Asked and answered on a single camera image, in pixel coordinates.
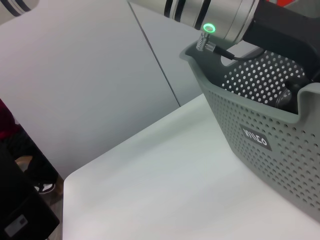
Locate black case white label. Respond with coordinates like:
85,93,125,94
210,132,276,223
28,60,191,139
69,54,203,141
0,142,61,240

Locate black clay teapot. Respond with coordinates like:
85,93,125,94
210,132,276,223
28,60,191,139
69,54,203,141
284,79,310,92

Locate grey perforated storage basket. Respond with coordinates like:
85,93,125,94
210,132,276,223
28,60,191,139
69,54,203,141
179,41,320,223

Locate black white sneaker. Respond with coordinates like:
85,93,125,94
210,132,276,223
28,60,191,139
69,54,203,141
33,182,56,195

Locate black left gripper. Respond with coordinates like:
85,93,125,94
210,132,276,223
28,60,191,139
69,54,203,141
242,0,320,83

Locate glass teacup black sleeve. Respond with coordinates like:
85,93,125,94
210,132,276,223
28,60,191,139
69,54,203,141
274,88,295,111

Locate dark red garment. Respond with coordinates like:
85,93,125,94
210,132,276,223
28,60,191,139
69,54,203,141
0,98,22,142

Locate left gripper connector cable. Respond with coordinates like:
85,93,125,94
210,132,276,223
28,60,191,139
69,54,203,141
195,31,266,61

